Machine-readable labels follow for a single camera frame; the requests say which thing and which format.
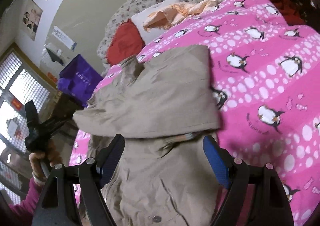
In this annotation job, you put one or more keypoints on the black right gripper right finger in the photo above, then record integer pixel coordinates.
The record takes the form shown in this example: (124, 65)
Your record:
(253, 195)

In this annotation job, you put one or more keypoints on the beige khaki jacket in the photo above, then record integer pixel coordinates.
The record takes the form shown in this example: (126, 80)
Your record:
(163, 108)

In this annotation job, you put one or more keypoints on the magenta left sleeve forearm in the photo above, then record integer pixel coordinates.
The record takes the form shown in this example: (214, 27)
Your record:
(23, 213)

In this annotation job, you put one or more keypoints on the person left hand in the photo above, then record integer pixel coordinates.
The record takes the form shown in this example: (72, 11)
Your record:
(44, 160)

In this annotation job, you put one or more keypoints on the dark wooden side cabinet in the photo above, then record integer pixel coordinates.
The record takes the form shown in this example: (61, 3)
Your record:
(61, 119)

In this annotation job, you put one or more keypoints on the purple shopping bag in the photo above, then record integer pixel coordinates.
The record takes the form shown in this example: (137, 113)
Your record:
(78, 79)

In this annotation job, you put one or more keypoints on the pink penguin print blanket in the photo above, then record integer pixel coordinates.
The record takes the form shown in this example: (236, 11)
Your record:
(264, 76)

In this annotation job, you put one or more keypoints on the red heart cushion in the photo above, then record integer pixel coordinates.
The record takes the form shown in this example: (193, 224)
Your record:
(125, 43)

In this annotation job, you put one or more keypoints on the white pillow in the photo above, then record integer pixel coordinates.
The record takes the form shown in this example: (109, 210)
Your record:
(148, 21)

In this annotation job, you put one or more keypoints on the orange fringed cloth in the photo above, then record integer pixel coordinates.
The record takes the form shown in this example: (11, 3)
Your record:
(176, 13)

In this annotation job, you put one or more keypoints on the white wall calendar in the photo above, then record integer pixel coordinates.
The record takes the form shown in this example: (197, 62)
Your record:
(63, 38)

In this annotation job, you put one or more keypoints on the wall photo poster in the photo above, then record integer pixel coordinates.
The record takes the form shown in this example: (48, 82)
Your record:
(31, 19)

